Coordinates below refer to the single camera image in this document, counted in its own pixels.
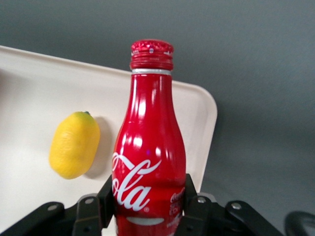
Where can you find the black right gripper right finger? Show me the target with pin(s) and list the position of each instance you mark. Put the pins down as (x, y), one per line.
(197, 209)

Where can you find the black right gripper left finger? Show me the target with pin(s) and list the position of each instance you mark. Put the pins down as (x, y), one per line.
(91, 211)

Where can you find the red coke bottle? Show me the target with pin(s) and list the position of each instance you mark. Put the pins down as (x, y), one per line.
(150, 135)

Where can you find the cream white plastic tray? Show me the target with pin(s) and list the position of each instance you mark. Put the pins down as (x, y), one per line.
(49, 93)

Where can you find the yellow lemon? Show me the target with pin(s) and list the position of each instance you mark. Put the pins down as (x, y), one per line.
(73, 145)

